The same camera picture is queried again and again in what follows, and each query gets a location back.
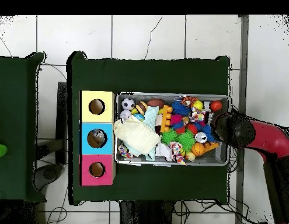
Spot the mint green muslin cloth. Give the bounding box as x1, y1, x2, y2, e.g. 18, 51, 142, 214
124, 105, 159, 162

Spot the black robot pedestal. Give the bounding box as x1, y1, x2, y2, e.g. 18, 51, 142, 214
119, 200, 175, 224

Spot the orange toy basketball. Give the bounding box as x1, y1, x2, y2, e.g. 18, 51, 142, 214
191, 142, 206, 157

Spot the grey metal rail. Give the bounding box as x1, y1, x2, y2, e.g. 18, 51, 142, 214
235, 15, 250, 224

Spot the black and white soccer ball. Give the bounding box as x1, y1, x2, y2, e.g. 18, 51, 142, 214
120, 97, 135, 111

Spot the white baseball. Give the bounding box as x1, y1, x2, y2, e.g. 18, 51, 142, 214
119, 109, 133, 120

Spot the toy burger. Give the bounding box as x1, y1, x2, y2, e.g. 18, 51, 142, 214
134, 100, 148, 116

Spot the orange striped tiger plush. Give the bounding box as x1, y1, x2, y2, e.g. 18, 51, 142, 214
180, 95, 198, 107

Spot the silver mesh bin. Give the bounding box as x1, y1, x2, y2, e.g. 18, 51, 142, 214
114, 92, 230, 167

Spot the wooden box with three holes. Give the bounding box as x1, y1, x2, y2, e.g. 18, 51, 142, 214
78, 90, 117, 187

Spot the cream muslin cloth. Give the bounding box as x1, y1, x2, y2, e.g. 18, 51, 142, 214
113, 115, 162, 156

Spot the orange plastic building block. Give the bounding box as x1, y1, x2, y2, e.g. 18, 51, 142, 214
158, 104, 173, 132

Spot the brown toy football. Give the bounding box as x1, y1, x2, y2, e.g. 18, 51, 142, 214
146, 98, 165, 109

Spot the crushed clear plastic bottle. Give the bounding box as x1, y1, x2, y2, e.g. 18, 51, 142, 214
91, 128, 107, 144

